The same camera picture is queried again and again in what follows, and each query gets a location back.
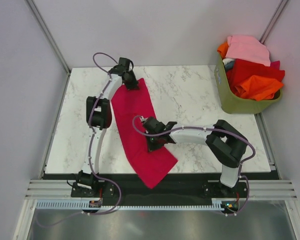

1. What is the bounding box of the magenta t shirt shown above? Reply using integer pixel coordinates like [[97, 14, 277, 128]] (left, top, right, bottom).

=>
[[111, 78, 178, 189]]

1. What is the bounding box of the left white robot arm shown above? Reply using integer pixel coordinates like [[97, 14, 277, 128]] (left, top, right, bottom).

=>
[[71, 57, 139, 198]]

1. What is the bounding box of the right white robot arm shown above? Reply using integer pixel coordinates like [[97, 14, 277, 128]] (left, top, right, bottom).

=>
[[141, 116, 249, 197]]

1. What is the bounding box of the green laundry basket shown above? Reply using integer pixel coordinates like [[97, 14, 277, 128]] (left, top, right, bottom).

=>
[[214, 54, 283, 115]]

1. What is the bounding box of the dark orange t shirt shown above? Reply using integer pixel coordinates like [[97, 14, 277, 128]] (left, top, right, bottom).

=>
[[217, 41, 229, 59]]

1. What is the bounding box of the white grey cloth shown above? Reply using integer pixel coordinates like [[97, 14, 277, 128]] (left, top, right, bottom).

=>
[[222, 58, 235, 72]]

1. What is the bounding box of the red t shirt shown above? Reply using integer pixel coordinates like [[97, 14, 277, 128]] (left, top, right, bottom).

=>
[[226, 59, 285, 95]]

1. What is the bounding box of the pink t shirt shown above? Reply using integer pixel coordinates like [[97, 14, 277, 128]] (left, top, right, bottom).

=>
[[226, 35, 271, 67]]

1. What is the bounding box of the crimson t shirt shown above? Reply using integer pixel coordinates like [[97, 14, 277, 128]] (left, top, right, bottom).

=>
[[270, 60, 281, 70]]

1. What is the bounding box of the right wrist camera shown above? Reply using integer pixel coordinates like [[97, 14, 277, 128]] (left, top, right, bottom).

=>
[[139, 116, 148, 124]]

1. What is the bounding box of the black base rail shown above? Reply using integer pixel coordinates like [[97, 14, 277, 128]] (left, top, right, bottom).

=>
[[82, 173, 248, 206]]

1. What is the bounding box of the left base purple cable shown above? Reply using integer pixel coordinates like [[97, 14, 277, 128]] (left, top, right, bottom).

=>
[[81, 178, 123, 217]]

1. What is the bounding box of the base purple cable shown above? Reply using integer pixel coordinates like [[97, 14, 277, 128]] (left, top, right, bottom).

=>
[[221, 174, 251, 217], [81, 178, 123, 217]]

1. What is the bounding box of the white cable duct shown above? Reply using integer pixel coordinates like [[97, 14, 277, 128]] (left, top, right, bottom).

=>
[[35, 198, 239, 211]]

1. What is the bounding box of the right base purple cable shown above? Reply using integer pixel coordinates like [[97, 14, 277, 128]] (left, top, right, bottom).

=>
[[221, 174, 251, 217]]

